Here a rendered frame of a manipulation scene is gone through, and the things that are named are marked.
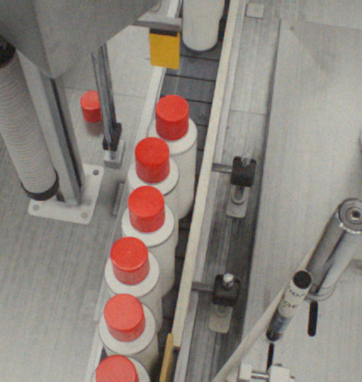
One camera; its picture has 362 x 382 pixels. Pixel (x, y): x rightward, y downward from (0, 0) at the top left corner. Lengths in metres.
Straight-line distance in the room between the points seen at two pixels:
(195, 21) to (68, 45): 0.52
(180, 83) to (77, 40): 0.52
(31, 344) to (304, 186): 0.39
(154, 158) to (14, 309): 0.32
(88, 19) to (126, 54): 0.62
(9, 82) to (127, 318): 0.21
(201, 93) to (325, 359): 0.39
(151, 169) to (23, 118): 0.16
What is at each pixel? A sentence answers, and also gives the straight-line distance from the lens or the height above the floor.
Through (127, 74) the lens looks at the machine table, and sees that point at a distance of 0.97.
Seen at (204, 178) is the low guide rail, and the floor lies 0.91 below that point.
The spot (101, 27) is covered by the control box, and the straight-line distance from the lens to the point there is 0.39.
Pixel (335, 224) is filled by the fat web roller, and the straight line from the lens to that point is 0.60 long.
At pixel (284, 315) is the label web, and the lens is 0.64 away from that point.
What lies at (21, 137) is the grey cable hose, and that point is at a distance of 0.50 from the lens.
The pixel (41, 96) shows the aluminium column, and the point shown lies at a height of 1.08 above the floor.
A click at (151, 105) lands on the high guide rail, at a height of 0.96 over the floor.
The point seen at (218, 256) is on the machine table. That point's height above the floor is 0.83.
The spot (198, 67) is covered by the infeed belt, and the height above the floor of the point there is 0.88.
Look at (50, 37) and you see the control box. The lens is 0.36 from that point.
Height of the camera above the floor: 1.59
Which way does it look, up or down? 62 degrees down
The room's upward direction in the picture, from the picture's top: 1 degrees clockwise
